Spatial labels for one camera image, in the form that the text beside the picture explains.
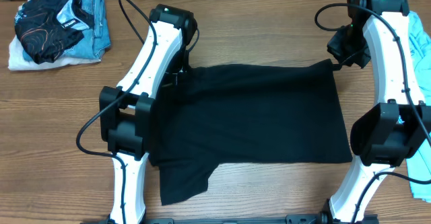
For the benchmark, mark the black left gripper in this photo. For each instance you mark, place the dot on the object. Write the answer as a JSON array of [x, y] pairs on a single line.
[[170, 86]]

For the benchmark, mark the light blue t-shirt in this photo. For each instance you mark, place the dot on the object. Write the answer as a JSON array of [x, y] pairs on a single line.
[[418, 166]]

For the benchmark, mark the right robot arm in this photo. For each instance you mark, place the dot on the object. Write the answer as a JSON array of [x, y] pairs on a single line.
[[399, 121]]

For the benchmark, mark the black orange patterned shirt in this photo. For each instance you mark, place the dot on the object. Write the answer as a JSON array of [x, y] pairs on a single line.
[[47, 28]]

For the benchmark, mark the folded white garment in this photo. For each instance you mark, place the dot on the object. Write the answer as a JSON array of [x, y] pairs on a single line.
[[20, 62]]

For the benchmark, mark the folded blue denim jeans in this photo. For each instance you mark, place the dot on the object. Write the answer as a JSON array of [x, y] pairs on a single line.
[[50, 30]]

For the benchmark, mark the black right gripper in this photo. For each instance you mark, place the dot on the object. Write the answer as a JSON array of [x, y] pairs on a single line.
[[334, 48]]

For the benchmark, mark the black t-shirt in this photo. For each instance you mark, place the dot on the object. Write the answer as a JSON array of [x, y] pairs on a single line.
[[244, 114]]

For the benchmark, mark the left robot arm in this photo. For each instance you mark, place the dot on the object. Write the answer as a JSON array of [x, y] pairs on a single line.
[[126, 108]]

